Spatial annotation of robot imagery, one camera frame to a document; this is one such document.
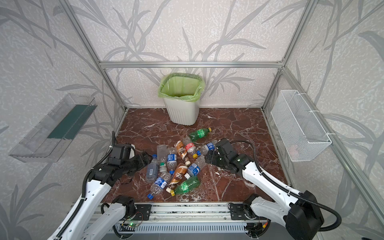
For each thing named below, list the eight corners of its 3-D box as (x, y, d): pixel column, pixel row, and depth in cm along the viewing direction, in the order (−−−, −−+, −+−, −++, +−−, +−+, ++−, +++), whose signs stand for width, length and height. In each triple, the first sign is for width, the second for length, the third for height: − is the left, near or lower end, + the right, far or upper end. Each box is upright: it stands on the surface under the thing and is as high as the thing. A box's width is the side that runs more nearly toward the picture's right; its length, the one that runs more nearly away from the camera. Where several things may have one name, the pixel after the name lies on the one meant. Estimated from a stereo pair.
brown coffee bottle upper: (185, 167, 90) (184, 164, 86) (175, 145, 99) (174, 142, 96) (192, 163, 91) (191, 160, 88) (181, 143, 101) (180, 139, 97)
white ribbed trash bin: (171, 128, 110) (163, 100, 88) (172, 124, 113) (165, 95, 90) (194, 131, 108) (192, 103, 86) (195, 127, 111) (194, 98, 89)
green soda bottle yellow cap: (191, 143, 102) (190, 138, 97) (188, 137, 105) (188, 132, 100) (212, 135, 106) (212, 130, 101) (209, 130, 109) (209, 125, 104)
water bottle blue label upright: (165, 174, 86) (163, 172, 82) (169, 150, 96) (167, 147, 92) (175, 174, 86) (174, 172, 82) (178, 150, 96) (177, 147, 92)
